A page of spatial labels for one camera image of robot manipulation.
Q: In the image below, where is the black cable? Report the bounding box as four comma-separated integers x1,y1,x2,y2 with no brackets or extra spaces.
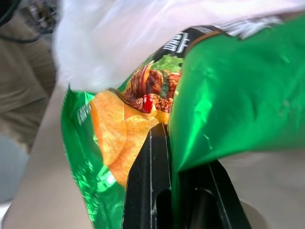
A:
0,0,52,44

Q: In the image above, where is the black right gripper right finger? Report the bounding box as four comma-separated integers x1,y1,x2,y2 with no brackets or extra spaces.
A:
178,159,253,229

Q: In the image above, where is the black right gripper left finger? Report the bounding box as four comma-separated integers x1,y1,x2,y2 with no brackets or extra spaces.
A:
122,123,173,229

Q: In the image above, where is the green potato chip bag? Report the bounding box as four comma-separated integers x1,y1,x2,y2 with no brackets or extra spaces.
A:
61,14,305,229

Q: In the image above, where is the white translucent plastic bag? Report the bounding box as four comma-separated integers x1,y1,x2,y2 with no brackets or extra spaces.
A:
52,0,305,91

